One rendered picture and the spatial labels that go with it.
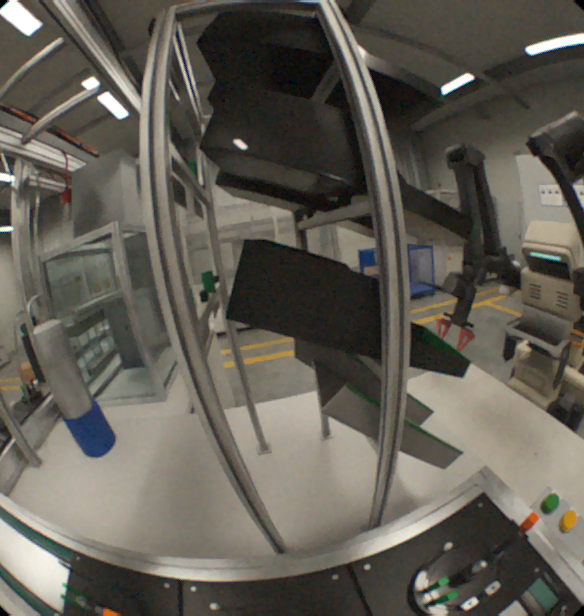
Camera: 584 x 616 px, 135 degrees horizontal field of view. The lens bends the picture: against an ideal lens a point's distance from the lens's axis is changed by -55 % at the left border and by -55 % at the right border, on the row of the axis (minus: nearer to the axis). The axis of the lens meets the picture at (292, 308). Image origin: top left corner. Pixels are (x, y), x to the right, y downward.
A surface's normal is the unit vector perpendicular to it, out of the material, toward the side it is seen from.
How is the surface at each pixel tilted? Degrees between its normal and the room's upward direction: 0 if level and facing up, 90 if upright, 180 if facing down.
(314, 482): 0
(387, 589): 0
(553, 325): 90
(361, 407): 90
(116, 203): 90
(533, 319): 90
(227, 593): 0
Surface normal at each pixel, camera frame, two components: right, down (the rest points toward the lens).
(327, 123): 0.01, 0.26
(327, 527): -0.15, -0.95
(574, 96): -0.98, 0.18
